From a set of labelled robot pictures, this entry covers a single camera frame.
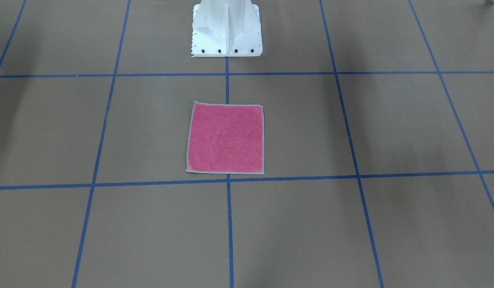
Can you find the pink and grey towel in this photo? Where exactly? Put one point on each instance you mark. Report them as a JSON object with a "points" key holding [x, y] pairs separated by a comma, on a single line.
{"points": [[226, 139]]}

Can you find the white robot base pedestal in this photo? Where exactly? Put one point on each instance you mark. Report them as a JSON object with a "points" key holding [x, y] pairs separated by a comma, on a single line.
{"points": [[226, 28]]}

